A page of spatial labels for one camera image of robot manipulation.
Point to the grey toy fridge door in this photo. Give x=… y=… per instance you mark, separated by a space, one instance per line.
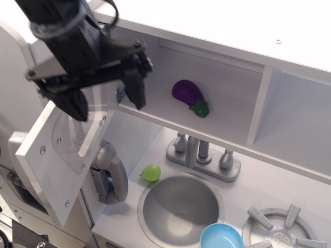
x=20 y=102

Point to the purple toy eggplant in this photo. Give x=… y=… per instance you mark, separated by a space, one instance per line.
x=189 y=93

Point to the green toy pear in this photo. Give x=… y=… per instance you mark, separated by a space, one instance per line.
x=151 y=173

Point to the grey toy stove burner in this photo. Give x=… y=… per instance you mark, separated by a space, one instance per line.
x=279 y=227

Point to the white microwave door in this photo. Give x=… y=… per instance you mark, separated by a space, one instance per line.
x=54 y=157

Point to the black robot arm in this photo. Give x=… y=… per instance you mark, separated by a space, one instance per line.
x=61 y=13

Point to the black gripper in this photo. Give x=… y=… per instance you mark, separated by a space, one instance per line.
x=85 y=56

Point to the white toy kitchen cabinet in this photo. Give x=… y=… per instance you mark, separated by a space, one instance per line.
x=264 y=69

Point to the grey toy sink basin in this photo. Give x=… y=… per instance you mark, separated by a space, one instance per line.
x=174 y=211

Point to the blue plastic bowl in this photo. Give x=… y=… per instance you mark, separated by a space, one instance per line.
x=221 y=235

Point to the grey toy faucet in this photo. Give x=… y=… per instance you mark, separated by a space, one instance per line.
x=196 y=154

